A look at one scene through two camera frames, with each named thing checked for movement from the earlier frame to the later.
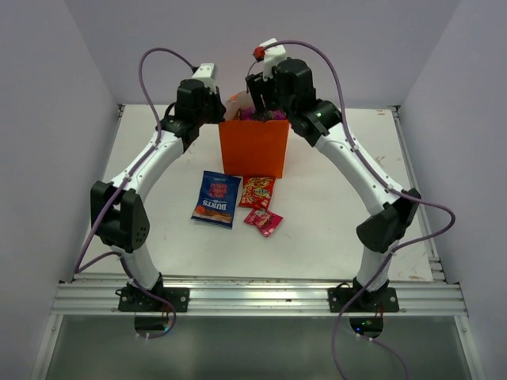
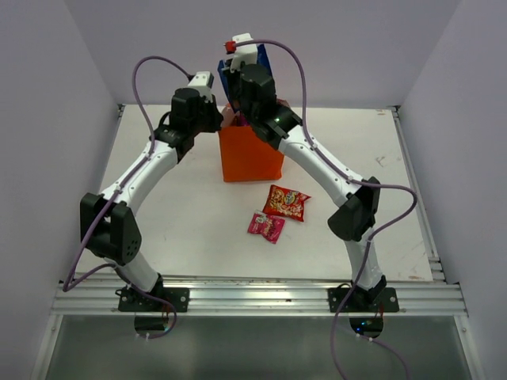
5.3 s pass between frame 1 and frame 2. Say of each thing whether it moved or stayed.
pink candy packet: moved
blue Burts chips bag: moved
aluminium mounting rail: stayed
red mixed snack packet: moved
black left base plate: stayed
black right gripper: moved
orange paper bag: stayed
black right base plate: stayed
